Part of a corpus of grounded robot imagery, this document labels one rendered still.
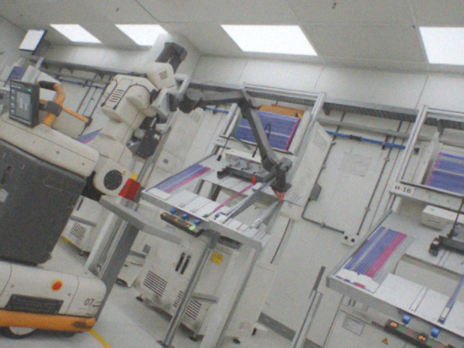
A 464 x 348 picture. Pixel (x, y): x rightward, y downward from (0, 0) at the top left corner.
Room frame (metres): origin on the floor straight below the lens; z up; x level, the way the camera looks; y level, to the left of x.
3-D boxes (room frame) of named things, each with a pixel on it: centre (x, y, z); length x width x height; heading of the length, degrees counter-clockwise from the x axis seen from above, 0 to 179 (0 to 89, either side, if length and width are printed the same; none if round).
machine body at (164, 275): (3.05, -0.15, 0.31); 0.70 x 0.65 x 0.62; 51
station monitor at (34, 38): (5.91, 3.58, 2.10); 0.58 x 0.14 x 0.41; 51
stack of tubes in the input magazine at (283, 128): (2.91, -0.12, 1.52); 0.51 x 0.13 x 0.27; 51
